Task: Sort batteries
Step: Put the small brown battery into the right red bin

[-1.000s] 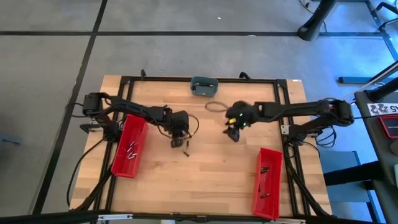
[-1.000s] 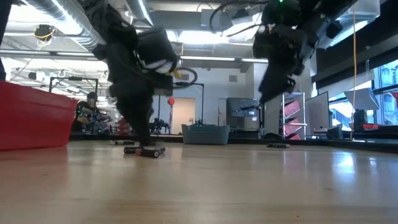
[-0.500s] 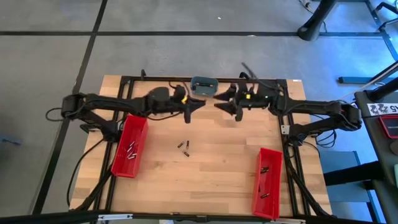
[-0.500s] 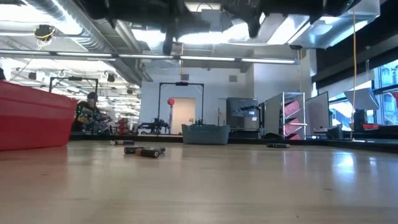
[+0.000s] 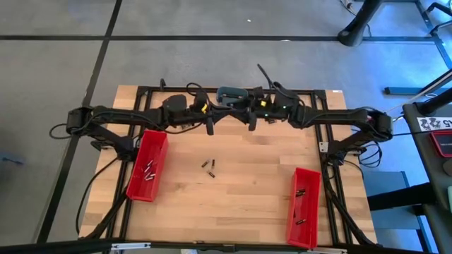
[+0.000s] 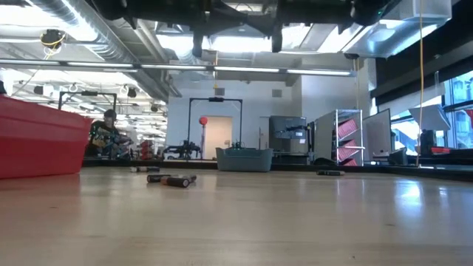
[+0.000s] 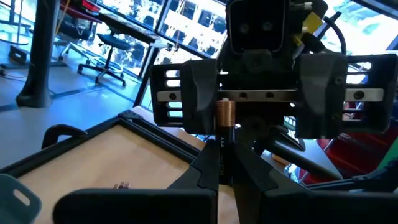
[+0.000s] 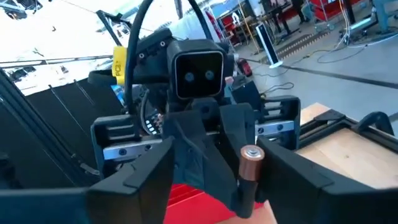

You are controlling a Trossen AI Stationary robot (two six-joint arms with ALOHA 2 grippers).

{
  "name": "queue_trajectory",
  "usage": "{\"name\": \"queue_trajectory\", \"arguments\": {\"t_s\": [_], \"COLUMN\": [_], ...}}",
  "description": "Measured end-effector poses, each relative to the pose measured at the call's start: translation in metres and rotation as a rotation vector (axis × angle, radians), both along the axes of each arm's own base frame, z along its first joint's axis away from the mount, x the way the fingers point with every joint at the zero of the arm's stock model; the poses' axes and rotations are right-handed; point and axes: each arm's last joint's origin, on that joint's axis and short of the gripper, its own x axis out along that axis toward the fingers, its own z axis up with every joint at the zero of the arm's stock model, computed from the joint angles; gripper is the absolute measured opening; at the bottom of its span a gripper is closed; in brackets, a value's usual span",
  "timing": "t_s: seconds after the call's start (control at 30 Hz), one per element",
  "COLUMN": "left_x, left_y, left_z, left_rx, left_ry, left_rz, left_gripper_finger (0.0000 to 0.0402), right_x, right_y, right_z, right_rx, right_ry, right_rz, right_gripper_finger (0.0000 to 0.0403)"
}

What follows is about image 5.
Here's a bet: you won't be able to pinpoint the black pedestal leg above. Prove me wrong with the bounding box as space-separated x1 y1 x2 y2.
337 0 384 48

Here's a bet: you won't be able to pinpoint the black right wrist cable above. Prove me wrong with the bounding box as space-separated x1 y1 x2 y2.
256 63 280 92

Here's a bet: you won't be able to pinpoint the black desk foot bar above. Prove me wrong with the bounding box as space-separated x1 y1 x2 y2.
383 68 452 96

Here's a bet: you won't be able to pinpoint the silver aluminium bar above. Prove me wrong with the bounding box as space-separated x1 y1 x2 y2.
110 241 152 251
306 247 349 254

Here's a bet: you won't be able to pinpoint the coiled black cables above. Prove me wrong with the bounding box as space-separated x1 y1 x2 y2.
352 132 384 169

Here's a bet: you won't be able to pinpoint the black diagonal frame brace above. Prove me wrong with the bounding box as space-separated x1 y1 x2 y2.
324 169 378 246
83 190 130 241

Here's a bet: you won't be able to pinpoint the red plastic bin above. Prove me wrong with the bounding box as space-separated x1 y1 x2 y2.
126 129 170 203
285 167 322 250

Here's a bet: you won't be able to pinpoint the black rig crossbar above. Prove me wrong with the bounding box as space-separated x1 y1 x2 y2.
0 236 452 254

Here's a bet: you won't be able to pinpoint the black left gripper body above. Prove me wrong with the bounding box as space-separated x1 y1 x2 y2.
189 102 232 123

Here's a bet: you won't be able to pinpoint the thick black pole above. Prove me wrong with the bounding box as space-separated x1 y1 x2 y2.
415 87 452 114

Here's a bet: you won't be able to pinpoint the black aluminium table frame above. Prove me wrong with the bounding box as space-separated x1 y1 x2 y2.
105 85 355 247

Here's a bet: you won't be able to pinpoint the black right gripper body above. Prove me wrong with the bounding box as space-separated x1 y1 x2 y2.
231 102 283 123

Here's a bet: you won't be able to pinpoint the red framed black device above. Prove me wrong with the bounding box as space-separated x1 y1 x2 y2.
429 130 452 158

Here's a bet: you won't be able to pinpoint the white printed label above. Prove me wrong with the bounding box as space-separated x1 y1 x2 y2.
416 116 452 133

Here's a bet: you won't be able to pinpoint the long black base cable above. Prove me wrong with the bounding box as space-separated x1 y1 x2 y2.
74 155 123 236

